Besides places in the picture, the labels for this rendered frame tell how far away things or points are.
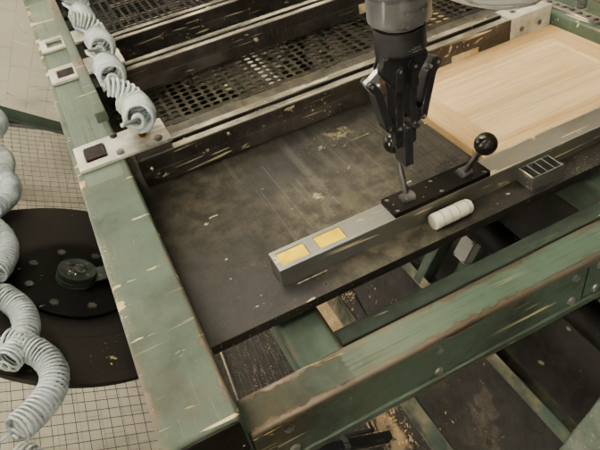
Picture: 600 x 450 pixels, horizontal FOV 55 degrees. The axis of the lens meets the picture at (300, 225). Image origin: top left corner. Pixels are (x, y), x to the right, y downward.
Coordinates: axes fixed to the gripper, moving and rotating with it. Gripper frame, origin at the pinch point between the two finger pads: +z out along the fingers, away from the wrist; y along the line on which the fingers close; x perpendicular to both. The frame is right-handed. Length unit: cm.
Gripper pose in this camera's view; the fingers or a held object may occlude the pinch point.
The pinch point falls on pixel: (404, 144)
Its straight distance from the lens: 96.4
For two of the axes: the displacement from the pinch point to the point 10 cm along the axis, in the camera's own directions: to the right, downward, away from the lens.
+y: 8.9, -3.9, 2.3
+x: -4.3, -5.5, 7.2
